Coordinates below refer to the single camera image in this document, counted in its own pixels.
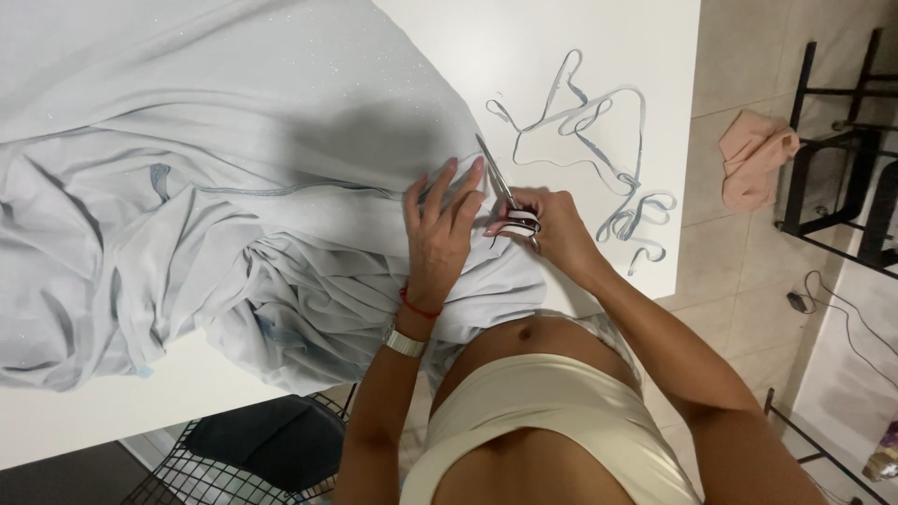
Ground person's right hand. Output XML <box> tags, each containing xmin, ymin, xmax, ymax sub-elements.
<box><xmin>483</xmin><ymin>187</ymin><xmax>597</xmax><ymax>276</ymax></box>

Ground person's left hand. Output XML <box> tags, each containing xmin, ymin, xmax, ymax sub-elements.
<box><xmin>403</xmin><ymin>156</ymin><xmax>488</xmax><ymax>314</ymax></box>

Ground silver scissors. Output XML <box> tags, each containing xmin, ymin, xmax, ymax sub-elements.
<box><xmin>476</xmin><ymin>133</ymin><xmax>543</xmax><ymax>253</ymax></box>

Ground light grey glitter fabric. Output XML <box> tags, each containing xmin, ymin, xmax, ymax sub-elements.
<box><xmin>0</xmin><ymin>0</ymin><xmax>618</xmax><ymax>395</ymax></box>

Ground grey cut fabric strip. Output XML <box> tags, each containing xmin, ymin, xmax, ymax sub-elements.
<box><xmin>485</xmin><ymin>49</ymin><xmax>678</xmax><ymax>276</ymax></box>

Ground white wristwatch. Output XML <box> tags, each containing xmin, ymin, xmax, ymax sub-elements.
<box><xmin>382</xmin><ymin>321</ymin><xmax>429</xmax><ymax>359</ymax></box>

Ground cream crop top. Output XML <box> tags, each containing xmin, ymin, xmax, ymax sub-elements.
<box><xmin>398</xmin><ymin>353</ymin><xmax>702</xmax><ymax>505</ymax></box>

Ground peach cloth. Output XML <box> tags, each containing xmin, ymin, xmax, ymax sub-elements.
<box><xmin>717</xmin><ymin>109</ymin><xmax>801</xmax><ymax>213</ymax></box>

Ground black metal rack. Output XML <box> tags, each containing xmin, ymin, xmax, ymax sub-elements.
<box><xmin>763</xmin><ymin>387</ymin><xmax>874</xmax><ymax>505</ymax></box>

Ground clear plastic packet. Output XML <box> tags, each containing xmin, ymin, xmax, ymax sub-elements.
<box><xmin>862</xmin><ymin>421</ymin><xmax>898</xmax><ymax>483</ymax></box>

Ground red string bracelet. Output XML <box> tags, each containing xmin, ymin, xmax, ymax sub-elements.
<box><xmin>399</xmin><ymin>284</ymin><xmax>444</xmax><ymax>321</ymax></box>

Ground black cable with adapter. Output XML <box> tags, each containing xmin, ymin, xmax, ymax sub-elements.
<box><xmin>786</xmin><ymin>270</ymin><xmax>898</xmax><ymax>391</ymax></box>

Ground black wire chair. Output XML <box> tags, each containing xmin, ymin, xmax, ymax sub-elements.
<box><xmin>119</xmin><ymin>391</ymin><xmax>352</xmax><ymax>505</ymax></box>

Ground black metal frame chair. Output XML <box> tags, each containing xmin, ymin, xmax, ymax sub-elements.
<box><xmin>775</xmin><ymin>28</ymin><xmax>898</xmax><ymax>281</ymax></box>

